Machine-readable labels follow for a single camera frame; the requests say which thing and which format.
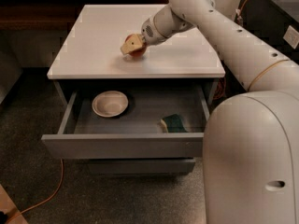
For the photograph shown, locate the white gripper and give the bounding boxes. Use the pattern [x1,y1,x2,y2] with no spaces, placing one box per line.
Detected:
[121,14,172,55]

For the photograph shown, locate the red apple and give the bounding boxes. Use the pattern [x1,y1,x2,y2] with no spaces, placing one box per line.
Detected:
[125,35,147,58]

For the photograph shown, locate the grey top drawer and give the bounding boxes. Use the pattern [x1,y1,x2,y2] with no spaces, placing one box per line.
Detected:
[42,85,209,160]

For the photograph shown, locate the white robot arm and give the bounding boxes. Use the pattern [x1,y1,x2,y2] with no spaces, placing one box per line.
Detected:
[121,0,299,224]

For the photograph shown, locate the grey drawer cabinet white top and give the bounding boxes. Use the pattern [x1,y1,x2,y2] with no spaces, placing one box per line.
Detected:
[47,4,226,176]

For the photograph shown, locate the beige ceramic bowl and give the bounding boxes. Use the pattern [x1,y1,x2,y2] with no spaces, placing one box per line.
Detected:
[92,91,129,118]

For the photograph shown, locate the green yellow sponge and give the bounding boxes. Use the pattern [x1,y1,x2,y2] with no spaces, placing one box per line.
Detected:
[161,114,187,133]

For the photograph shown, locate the dark wooden shelf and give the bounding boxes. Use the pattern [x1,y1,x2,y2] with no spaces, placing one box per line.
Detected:
[0,0,168,31]

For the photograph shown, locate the wooden board corner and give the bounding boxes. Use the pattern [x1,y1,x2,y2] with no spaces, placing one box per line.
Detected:
[0,184,28,224]

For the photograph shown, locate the orange cable on floor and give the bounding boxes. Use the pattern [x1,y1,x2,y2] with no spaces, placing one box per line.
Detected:
[5,158,65,224]

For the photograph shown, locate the white wall outlet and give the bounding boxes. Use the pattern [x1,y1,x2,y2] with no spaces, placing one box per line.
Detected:
[283,26,299,49]

